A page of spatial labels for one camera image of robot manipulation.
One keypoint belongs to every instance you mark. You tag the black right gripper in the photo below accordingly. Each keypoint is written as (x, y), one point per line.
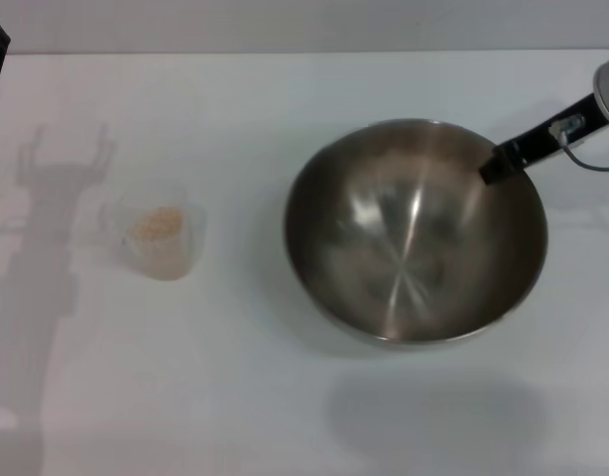
(537, 139)

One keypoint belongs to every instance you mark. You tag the stainless steel mixing bowl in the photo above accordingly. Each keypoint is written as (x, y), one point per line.
(413, 248)

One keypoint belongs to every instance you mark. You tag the white rice grains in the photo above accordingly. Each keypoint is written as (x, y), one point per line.
(158, 225)

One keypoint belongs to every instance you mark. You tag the clear plastic measuring cup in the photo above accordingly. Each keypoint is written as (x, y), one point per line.
(160, 258)

